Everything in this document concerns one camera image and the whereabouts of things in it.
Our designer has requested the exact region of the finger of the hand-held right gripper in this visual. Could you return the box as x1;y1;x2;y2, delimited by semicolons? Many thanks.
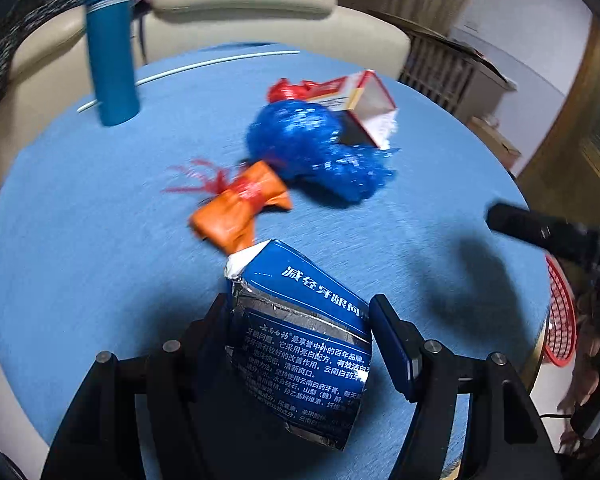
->
486;202;600;276

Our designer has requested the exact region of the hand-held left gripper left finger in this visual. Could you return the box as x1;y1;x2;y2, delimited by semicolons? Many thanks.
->
40;292;241;480

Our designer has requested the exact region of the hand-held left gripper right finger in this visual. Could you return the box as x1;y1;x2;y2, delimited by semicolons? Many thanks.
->
369;294;563;480

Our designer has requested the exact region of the red plastic basket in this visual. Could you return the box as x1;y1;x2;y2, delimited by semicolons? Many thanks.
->
539;252;578;368

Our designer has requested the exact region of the blue toothpaste box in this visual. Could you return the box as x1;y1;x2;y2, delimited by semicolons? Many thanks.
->
223;239;373;452

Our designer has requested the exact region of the orange snack wrapper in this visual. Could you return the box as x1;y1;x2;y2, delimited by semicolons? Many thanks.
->
162;159;293;253

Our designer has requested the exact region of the blue plastic bag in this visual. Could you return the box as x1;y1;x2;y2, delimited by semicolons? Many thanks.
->
245;99;401;208

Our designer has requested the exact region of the red and white carton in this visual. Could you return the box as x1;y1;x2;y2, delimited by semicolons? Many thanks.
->
305;70;398;150

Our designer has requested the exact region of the red plastic bag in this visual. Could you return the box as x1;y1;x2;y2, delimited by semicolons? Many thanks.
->
267;78;331;106

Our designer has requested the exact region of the printed cardboard box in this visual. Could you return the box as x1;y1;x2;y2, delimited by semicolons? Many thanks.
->
467;115;521;166

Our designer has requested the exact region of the wooden door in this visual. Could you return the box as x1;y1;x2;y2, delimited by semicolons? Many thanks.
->
515;10;600;241

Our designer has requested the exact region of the wooden baby crib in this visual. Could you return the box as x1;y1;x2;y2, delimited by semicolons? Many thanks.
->
370;10;518;126

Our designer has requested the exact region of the thin white rod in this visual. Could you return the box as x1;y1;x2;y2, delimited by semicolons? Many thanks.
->
77;51;301;112

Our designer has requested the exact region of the blue insulated bottle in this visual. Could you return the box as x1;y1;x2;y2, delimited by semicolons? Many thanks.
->
85;0;141;127

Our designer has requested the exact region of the dark floral cloth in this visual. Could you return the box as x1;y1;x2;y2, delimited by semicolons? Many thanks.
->
0;0;86;111

